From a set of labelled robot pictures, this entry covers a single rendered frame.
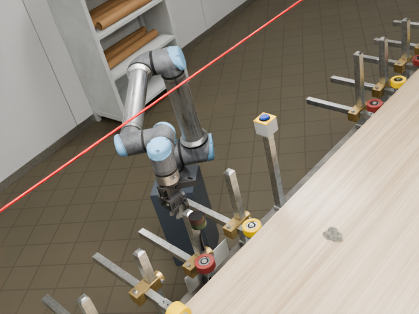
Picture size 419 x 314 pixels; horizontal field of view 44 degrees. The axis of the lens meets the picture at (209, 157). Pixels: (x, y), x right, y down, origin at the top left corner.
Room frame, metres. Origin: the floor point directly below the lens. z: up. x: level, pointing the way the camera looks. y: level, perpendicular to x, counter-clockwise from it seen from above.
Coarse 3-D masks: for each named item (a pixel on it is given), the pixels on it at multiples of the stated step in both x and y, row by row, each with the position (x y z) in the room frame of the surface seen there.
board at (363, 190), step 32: (416, 96) 2.16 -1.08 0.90; (384, 128) 1.97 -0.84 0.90; (416, 128) 1.90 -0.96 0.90; (352, 160) 1.80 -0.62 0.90; (384, 160) 1.75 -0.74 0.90; (416, 160) 1.69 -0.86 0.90; (320, 192) 1.66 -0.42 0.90; (352, 192) 1.60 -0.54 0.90; (384, 192) 1.56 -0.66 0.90; (416, 192) 1.51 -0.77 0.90; (288, 224) 1.52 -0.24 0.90; (320, 224) 1.47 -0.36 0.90; (352, 224) 1.43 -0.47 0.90; (384, 224) 1.39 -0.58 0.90; (416, 224) 1.34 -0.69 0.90; (256, 256) 1.40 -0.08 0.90; (288, 256) 1.36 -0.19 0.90; (320, 256) 1.32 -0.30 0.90; (352, 256) 1.28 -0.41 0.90; (384, 256) 1.24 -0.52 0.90; (416, 256) 1.20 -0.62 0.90; (224, 288) 1.29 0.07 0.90; (256, 288) 1.25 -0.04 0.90; (288, 288) 1.21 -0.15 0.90; (320, 288) 1.17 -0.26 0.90; (352, 288) 1.14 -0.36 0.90; (384, 288) 1.11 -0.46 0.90; (416, 288) 1.07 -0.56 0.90
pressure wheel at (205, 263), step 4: (200, 256) 1.47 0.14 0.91; (204, 256) 1.46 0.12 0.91; (208, 256) 1.46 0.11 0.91; (212, 256) 1.45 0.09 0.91; (196, 260) 1.45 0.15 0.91; (200, 260) 1.45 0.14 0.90; (204, 260) 1.44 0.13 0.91; (208, 260) 1.44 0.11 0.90; (212, 260) 1.43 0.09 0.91; (196, 264) 1.43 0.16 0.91; (200, 264) 1.43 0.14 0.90; (204, 264) 1.42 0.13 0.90; (208, 264) 1.42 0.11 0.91; (212, 264) 1.41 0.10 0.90; (196, 268) 1.42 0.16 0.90; (200, 268) 1.41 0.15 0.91; (204, 268) 1.40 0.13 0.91; (208, 268) 1.40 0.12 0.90; (212, 268) 1.41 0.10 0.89; (200, 272) 1.41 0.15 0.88; (204, 272) 1.40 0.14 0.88; (208, 272) 1.40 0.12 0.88
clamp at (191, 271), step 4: (208, 248) 1.54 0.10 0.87; (208, 252) 1.51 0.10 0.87; (212, 252) 1.52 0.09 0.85; (192, 256) 1.52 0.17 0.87; (196, 256) 1.51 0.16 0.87; (188, 260) 1.50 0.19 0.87; (192, 260) 1.49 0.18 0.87; (184, 264) 1.48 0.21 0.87; (192, 264) 1.47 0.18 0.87; (184, 268) 1.47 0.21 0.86; (188, 268) 1.46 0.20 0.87; (192, 268) 1.45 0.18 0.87; (188, 272) 1.46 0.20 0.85; (192, 272) 1.45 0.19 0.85; (196, 272) 1.46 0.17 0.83; (192, 276) 1.44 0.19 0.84
